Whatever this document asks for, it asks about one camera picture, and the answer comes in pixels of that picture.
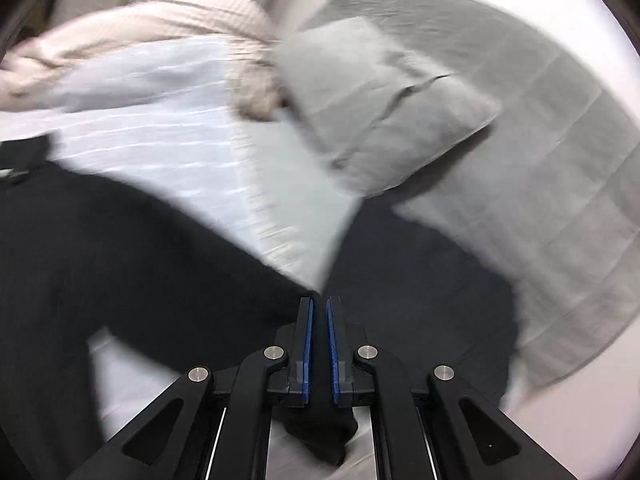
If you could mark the light checked bed cover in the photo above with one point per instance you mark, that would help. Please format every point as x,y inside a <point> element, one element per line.
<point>150,135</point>

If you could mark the beige striped duvet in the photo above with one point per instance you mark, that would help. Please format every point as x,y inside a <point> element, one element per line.
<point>150,15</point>

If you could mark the black garment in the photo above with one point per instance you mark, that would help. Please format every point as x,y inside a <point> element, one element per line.
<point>125,240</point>

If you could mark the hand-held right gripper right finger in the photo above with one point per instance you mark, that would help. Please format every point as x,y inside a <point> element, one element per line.
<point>332,355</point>

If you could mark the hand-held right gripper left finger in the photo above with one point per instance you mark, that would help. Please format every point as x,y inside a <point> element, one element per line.
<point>308,355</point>

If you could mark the grey quilted headboard pad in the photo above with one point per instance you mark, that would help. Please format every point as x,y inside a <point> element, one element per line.
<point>550,185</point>

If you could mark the grey pillow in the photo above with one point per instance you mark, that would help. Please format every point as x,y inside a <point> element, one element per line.
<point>380,110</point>

